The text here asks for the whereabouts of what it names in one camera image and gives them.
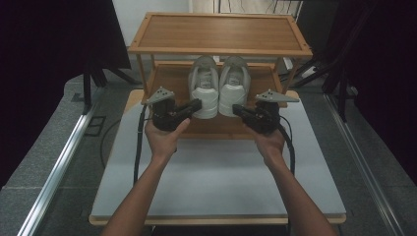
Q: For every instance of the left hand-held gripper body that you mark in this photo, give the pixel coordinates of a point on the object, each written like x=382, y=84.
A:
x=165, y=113

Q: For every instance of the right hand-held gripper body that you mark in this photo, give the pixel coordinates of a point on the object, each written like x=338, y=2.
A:
x=265, y=119

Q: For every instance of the white sneaker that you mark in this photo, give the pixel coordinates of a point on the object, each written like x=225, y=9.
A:
x=205, y=98
x=233, y=96

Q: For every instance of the three-tier wooden shoe rack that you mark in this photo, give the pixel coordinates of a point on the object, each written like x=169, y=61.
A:
x=216, y=32

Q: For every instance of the person's right hand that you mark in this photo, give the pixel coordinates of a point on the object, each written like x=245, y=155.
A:
x=270, y=144

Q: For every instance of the person's left hand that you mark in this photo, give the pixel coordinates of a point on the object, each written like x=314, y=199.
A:
x=164, y=141

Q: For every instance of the white power strip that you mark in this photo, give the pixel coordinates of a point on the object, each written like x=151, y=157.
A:
x=309, y=72

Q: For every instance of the black metal stand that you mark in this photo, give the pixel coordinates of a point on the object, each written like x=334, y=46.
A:
x=87, y=88
x=342, y=85

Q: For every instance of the dark curtain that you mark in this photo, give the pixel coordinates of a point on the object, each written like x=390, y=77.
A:
x=49, y=65
x=387, y=65

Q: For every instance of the black floor socket frame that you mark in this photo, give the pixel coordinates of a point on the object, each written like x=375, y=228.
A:
x=95, y=126

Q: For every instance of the aluminium floor rail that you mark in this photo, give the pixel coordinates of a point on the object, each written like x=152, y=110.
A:
x=59, y=164
x=364, y=164

